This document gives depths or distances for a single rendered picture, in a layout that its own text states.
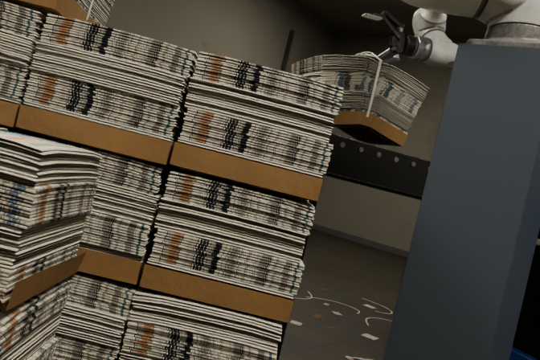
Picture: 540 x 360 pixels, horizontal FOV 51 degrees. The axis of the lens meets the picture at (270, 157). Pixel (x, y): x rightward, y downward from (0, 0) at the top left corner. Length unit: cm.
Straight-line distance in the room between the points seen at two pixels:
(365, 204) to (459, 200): 667
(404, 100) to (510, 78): 80
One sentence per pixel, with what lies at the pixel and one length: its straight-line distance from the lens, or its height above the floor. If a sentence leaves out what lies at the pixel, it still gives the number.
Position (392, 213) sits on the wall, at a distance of 768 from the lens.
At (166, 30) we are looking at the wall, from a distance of 598.
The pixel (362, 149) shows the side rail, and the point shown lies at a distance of 176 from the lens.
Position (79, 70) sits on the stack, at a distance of 110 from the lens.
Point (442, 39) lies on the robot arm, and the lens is 222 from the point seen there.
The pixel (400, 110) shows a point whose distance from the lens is 195.
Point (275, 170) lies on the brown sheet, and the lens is 104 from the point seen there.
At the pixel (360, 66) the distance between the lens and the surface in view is 189.
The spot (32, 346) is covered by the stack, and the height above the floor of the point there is 28.
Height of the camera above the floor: 64
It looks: 2 degrees up
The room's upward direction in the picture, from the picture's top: 14 degrees clockwise
